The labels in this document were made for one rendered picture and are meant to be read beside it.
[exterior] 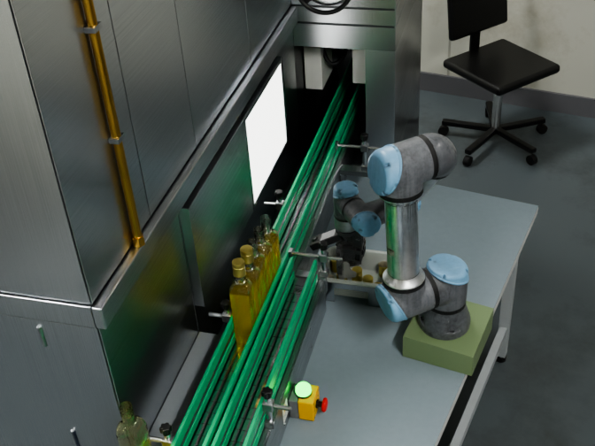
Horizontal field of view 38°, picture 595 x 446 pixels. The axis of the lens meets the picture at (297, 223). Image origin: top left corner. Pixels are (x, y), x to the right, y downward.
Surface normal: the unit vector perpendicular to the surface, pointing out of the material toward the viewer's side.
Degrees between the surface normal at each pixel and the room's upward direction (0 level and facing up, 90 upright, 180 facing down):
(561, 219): 0
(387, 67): 90
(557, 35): 90
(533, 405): 0
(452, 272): 7
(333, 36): 90
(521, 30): 90
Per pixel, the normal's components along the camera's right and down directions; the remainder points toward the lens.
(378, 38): -0.26, 0.59
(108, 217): 0.97, 0.11
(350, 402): -0.06, -0.80
